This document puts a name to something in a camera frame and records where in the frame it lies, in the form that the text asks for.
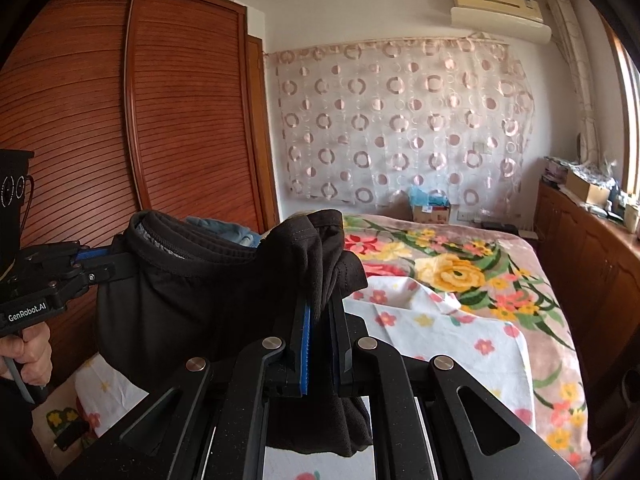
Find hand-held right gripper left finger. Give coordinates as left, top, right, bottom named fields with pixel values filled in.
left=60, top=292, right=313, bottom=480

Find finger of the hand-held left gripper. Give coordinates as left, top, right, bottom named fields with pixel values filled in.
left=86, top=253, right=139, bottom=287
left=75, top=245, right=127, bottom=264

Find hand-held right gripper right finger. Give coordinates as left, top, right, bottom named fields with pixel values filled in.
left=327, top=300, right=581, bottom=480

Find black pants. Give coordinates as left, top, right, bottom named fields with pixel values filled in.
left=95, top=208, right=375, bottom=458

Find person's left forearm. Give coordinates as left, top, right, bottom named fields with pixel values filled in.
left=0, top=375, right=57, bottom=480

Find person's left hand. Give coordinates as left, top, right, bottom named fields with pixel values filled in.
left=0, top=320, right=54, bottom=387

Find light blue folded jeans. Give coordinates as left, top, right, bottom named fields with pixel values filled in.
left=182, top=216, right=262, bottom=249

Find wooden slatted wardrobe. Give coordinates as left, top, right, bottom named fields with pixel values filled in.
left=0, top=0, right=279, bottom=391

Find cardboard box with blue packets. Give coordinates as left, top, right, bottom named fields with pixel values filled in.
left=407, top=185, right=453, bottom=226

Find pink floral blanket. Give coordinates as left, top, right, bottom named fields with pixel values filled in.
left=32, top=212, right=596, bottom=471

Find circle-patterned sheer curtain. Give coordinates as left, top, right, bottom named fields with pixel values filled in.
left=265, top=35, right=536, bottom=206

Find wooden side cabinet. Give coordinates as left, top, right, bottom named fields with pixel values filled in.
left=532, top=180, right=640, bottom=393

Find open cardboard box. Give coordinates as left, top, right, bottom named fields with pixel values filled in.
left=565, top=167, right=614, bottom=207

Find white patterned window curtain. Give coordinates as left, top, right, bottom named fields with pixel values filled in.
left=547, top=0, right=604, bottom=167

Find window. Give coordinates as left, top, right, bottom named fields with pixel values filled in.
left=600, top=10, right=640, bottom=196

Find wall air conditioner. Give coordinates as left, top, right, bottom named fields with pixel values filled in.
left=450, top=0, right=553, bottom=44

